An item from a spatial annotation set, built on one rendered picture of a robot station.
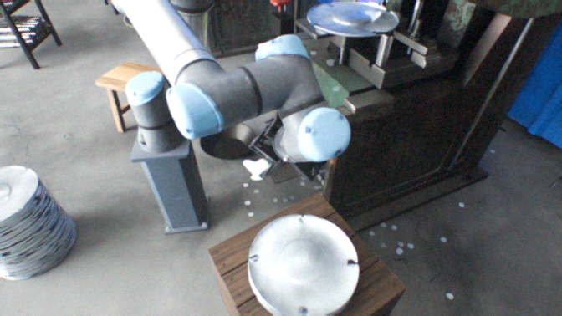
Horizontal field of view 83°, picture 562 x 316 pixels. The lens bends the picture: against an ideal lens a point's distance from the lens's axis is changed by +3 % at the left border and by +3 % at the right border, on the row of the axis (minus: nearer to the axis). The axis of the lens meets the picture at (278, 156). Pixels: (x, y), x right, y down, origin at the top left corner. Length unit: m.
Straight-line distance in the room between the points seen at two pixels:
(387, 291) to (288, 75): 0.65
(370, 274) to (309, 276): 0.18
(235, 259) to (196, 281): 0.41
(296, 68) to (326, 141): 0.11
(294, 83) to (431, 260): 1.12
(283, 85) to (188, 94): 0.13
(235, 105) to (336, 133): 0.15
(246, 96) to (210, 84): 0.05
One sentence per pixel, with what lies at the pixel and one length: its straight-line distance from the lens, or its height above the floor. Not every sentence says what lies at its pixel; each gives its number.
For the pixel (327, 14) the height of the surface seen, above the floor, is 0.78.
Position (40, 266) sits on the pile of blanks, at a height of 0.04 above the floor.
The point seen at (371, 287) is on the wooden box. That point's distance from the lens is 0.92.
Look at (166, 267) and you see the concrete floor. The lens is 1.37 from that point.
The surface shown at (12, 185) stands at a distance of 1.47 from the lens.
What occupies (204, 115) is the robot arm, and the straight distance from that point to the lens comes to 0.41.
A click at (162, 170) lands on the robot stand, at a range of 1.16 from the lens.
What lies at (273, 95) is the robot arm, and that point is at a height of 0.92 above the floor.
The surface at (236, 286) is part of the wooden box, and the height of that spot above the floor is 0.35.
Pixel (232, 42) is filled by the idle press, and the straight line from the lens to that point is 2.70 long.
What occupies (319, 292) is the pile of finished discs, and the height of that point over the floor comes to 0.39.
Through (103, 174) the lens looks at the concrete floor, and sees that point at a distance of 1.82.
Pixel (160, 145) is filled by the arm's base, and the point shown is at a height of 0.48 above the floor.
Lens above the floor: 1.17
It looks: 44 degrees down
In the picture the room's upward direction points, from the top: straight up
